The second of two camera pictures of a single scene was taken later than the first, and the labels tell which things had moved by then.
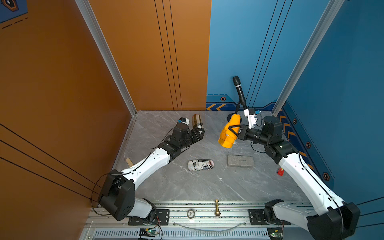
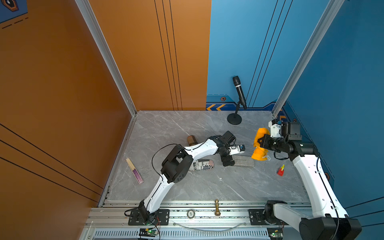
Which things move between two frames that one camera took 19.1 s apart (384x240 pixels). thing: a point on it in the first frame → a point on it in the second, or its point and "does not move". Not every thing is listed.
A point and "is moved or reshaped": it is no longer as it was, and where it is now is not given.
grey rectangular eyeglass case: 239,160 does not move
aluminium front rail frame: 212,220 does not move
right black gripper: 243,132 → 264,144
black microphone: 237,83 does not move
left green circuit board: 146,232 does not move
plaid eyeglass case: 196,119 is moved or reshaped
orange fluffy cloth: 227,138 → 260,152
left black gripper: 196,136 → 226,160
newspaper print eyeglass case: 201,164 does not move
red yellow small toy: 280,171 does not move
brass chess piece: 217,213 does not move
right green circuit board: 275,233 does not move
